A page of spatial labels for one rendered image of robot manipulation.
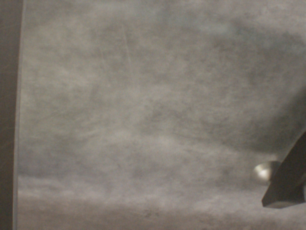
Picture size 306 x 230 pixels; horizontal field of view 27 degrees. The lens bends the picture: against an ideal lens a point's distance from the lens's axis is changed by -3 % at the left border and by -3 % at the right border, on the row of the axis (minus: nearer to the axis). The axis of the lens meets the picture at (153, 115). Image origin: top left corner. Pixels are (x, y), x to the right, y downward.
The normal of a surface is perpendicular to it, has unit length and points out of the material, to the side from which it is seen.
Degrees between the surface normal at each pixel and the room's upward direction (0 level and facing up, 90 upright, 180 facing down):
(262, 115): 0
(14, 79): 90
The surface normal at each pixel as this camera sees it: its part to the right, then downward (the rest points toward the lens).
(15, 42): 0.33, -0.69
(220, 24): 0.11, 0.70
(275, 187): -0.97, -0.07
